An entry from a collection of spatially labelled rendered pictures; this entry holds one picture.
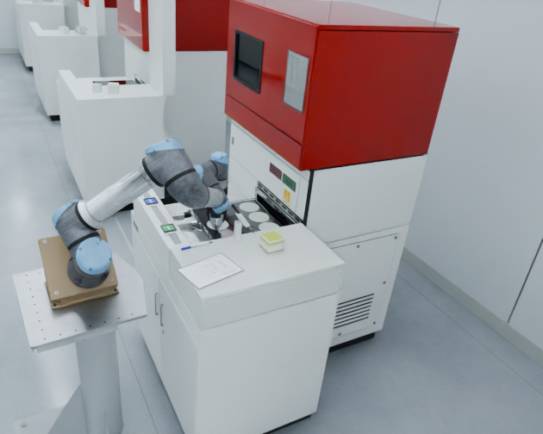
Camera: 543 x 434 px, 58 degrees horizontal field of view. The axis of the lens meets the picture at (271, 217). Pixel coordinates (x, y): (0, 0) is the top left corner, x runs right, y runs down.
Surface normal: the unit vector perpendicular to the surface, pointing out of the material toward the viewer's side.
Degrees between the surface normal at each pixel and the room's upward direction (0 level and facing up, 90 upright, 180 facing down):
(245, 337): 90
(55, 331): 0
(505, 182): 90
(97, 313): 0
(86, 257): 51
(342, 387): 0
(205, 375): 90
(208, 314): 90
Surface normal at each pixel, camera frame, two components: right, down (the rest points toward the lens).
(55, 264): 0.42, -0.31
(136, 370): 0.09, -0.87
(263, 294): 0.47, 0.47
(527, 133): -0.87, 0.16
